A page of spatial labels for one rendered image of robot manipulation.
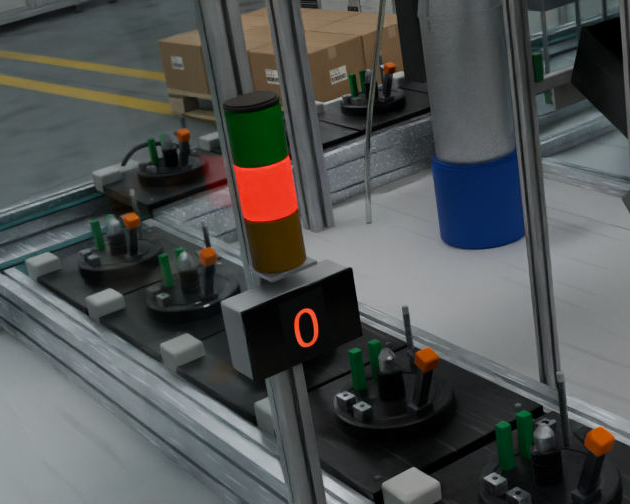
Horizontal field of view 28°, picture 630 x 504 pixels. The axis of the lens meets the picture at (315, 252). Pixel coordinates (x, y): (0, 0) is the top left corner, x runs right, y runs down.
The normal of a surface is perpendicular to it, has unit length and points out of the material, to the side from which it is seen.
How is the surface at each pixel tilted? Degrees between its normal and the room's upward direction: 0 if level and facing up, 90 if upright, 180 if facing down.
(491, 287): 0
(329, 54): 89
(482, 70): 90
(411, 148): 90
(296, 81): 90
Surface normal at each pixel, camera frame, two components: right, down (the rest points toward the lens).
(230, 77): 0.55, 0.22
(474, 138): -0.04, 0.37
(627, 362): -0.15, -0.92
